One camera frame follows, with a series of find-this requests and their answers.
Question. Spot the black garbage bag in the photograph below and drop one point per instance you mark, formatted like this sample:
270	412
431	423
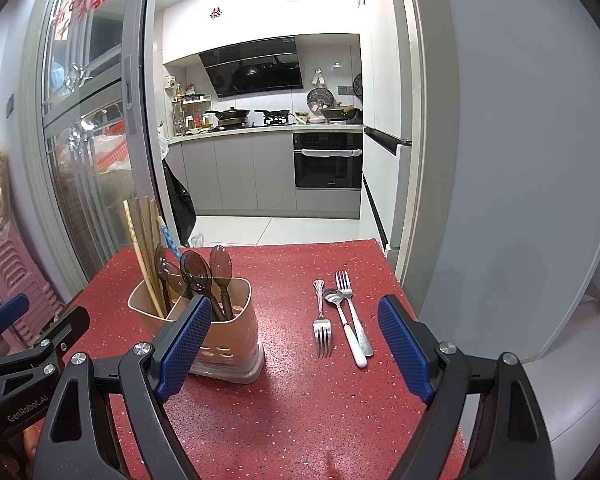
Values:
180	205

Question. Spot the black range hood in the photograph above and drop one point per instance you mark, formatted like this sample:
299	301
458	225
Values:
255	67

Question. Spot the grey kitchen base cabinets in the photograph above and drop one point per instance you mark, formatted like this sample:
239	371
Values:
230	175

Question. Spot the orange plastic basket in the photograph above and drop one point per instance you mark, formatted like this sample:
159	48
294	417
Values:
105	152

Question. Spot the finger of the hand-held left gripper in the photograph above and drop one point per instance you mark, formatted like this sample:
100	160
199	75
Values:
65	327
10	312

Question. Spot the dark translucent plastic spoon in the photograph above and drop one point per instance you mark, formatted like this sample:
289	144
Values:
196	270
220	262
174	280
160	260

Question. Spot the dark cooking pot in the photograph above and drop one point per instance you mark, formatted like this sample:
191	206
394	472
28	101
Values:
337	112

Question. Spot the red door decal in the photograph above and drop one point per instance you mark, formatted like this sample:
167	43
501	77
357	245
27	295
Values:
85	5

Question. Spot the plain wooden chopstick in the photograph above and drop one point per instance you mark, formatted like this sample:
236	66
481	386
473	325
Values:
140	255
149	220
141	230

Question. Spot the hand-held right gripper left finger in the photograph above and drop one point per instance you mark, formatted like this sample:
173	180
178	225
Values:
185	345

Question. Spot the black frying pan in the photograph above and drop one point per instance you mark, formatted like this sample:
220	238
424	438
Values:
275	112

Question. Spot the round metal steamer rack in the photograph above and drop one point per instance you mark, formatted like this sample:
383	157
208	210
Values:
358	85
318	97

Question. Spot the blue patterned chopstick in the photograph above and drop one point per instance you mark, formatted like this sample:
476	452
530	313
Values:
167	237

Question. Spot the white fridge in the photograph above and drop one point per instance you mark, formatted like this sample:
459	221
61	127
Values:
380	85

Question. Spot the black wok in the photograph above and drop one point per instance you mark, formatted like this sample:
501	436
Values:
227	113

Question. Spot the gas stove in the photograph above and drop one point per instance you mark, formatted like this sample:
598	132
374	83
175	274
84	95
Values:
279	120

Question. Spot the spotted wooden chopstick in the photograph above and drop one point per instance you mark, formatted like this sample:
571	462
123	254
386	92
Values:
155	220

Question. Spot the grey sliding glass door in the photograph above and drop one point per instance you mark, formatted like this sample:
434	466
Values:
135	110

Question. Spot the black built-in oven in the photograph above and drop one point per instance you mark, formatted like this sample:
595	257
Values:
327	165

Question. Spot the beige plastic cutlery holder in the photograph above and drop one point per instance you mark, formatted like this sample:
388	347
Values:
235	340

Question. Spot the stack of pink stools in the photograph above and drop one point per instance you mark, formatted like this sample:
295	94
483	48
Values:
15	280

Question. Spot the seasoning bottle rack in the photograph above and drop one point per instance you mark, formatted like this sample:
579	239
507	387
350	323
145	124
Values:
192	110

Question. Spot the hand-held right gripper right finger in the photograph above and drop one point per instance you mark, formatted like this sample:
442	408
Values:
405	345

